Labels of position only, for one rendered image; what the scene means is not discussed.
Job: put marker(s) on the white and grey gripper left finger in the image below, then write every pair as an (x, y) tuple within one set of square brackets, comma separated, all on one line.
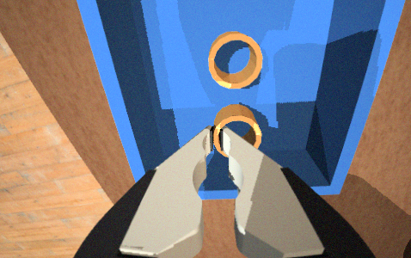
[(161, 215)]

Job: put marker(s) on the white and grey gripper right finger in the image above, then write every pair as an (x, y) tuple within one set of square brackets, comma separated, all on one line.
[(277, 215)]

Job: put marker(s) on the bronze bushing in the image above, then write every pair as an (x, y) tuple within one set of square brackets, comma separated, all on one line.
[(244, 77), (236, 112)]

